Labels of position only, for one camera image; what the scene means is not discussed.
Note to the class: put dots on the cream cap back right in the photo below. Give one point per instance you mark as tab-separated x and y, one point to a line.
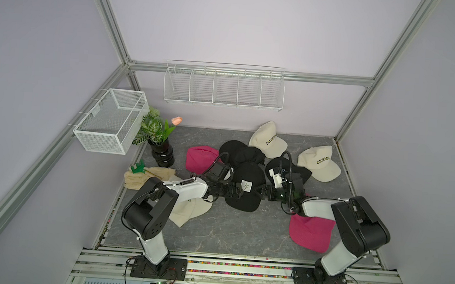
318	160

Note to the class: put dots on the cream cap front left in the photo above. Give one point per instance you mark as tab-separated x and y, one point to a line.
190	203

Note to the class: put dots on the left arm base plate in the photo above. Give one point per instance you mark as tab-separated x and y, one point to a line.
169	268

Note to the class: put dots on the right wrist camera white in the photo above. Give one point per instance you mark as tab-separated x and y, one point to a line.
277	177

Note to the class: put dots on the pink tulip flower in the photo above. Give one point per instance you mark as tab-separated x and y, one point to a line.
176	121

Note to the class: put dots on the pink cap right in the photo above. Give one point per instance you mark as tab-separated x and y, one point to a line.
312	233

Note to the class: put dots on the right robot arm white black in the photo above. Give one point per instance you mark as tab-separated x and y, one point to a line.
360	228

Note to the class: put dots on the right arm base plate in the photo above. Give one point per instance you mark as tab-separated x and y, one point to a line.
305	275

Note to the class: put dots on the black cap with white label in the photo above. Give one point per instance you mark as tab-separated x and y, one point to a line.
245	188

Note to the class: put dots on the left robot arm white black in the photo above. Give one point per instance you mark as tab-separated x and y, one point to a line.
147	213

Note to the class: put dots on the pink cap left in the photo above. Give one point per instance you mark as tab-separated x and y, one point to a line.
200	158

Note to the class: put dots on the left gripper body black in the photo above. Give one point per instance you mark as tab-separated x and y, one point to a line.
226	190

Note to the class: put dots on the cream cap back centre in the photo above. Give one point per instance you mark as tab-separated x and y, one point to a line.
266	140

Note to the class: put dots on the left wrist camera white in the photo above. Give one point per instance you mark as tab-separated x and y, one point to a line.
229	175

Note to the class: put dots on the green artificial plant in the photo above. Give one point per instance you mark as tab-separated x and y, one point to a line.
153	128

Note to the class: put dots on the cream cap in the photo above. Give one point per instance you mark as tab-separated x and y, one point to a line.
190	203
266	140
318	160

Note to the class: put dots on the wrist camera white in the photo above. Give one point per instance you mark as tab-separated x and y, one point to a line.
229	175
277	177

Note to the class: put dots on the black plant pot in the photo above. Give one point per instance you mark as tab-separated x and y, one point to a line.
163	153

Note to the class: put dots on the pink cap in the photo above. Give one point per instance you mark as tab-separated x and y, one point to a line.
200	158
312	233

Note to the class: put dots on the long white wire shelf basket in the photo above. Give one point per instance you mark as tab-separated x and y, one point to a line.
222	84

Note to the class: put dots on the white wire cube basket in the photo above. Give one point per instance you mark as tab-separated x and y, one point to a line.
113	122

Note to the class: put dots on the small green toy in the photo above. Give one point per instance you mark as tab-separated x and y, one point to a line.
139	167

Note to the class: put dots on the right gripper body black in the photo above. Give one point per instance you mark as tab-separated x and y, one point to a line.
278	194

